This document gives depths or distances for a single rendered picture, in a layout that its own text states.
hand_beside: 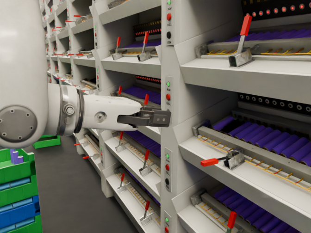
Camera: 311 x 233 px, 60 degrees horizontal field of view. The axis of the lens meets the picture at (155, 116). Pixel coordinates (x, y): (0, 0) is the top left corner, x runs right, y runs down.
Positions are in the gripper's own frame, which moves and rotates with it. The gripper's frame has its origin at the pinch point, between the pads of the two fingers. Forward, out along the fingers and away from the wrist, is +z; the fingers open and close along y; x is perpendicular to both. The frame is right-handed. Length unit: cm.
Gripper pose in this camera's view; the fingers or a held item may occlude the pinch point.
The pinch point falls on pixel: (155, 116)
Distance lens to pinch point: 52.9
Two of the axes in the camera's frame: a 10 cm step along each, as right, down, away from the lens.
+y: -4.5, -1.9, 8.7
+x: -1.5, 9.8, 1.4
